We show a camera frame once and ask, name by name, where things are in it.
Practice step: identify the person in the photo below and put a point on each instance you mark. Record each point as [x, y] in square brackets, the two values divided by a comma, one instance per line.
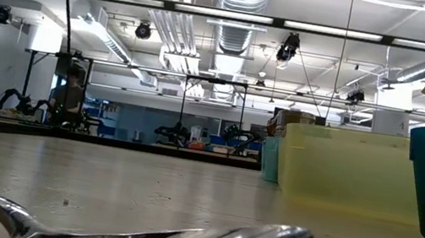
[67, 98]

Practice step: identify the orange taco seasoning packet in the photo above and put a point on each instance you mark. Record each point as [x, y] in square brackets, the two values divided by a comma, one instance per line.
[271, 128]

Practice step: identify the black hanging camera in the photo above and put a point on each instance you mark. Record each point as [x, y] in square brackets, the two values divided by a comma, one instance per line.
[143, 30]
[2, 14]
[289, 47]
[356, 96]

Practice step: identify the teal translucent plastic bin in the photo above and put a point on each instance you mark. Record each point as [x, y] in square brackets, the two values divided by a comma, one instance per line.
[270, 158]

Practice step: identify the black bar with lights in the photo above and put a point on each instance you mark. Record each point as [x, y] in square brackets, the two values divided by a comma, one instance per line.
[279, 23]

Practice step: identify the black background station frame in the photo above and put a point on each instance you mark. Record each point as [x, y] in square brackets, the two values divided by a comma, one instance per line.
[184, 97]

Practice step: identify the white square column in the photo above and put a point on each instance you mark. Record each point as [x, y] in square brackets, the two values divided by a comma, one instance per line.
[392, 113]

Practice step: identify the black background robot arm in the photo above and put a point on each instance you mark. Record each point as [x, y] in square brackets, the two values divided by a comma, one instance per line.
[171, 133]
[241, 138]
[19, 99]

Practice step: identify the yellow translucent plastic bin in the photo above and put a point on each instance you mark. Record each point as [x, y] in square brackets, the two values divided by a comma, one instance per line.
[349, 170]

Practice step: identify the silver ventilation duct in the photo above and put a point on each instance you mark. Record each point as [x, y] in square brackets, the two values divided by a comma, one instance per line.
[234, 37]

